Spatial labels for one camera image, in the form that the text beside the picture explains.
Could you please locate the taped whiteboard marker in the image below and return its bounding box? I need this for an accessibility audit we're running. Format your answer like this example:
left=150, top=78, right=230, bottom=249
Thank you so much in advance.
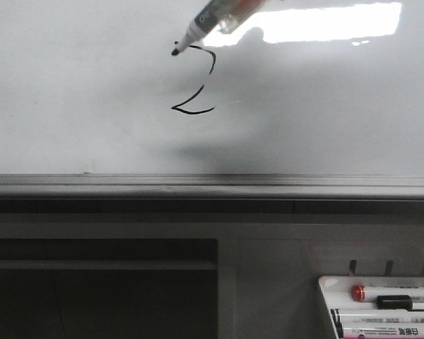
left=172, top=0, right=266, bottom=56

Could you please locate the red capped whiteboard marker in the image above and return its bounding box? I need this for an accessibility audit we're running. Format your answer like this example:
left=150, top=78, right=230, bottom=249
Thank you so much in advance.
left=351, top=285, right=424, bottom=303

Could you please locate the black capped whiteboard marker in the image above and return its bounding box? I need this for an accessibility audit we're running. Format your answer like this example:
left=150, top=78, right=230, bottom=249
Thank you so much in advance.
left=376, top=295, right=424, bottom=311

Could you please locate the metal hook left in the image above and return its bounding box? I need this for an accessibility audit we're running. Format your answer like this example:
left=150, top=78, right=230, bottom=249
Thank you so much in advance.
left=348, top=260, right=358, bottom=277

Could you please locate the white marker tray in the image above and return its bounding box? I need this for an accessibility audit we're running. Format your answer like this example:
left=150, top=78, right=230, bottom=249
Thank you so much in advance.
left=318, top=275, right=424, bottom=338

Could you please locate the white marker black end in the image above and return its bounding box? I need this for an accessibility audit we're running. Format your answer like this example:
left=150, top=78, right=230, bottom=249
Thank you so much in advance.
left=330, top=309, right=424, bottom=335

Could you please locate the metal hook middle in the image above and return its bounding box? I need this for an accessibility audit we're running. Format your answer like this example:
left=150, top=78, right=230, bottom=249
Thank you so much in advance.
left=384, top=260, right=394, bottom=277

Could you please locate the white marker pink label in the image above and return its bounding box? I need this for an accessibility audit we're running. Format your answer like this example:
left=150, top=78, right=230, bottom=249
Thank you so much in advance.
left=338, top=325, right=424, bottom=338

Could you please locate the white whiteboard with aluminium frame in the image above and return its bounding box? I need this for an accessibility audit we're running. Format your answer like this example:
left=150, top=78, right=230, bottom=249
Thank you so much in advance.
left=0, top=1, right=424, bottom=199

